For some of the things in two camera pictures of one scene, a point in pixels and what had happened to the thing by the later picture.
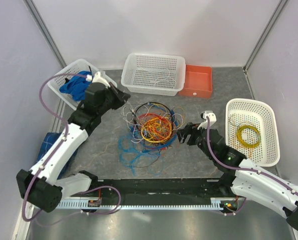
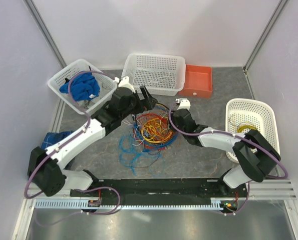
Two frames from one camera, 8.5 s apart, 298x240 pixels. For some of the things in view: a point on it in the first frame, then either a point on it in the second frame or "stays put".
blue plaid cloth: x=48 y=139 stays put
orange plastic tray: x=198 y=81 stays put
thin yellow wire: x=159 y=127 stays put
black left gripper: x=120 y=96 to x=151 y=101
